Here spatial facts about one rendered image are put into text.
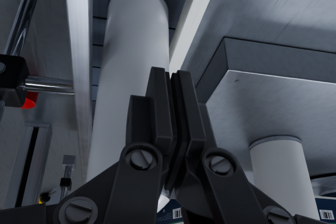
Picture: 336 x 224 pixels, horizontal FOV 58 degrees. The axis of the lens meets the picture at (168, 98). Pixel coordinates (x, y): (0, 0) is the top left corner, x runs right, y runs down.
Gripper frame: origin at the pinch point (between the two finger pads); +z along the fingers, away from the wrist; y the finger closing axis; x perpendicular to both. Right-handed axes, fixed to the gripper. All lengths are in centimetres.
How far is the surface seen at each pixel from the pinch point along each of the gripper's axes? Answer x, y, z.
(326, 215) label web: -49, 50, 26
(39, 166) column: -38.3, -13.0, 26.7
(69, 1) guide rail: 1.4, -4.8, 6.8
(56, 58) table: -15.7, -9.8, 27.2
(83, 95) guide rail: -7.1, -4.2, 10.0
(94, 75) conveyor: -13.2, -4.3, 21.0
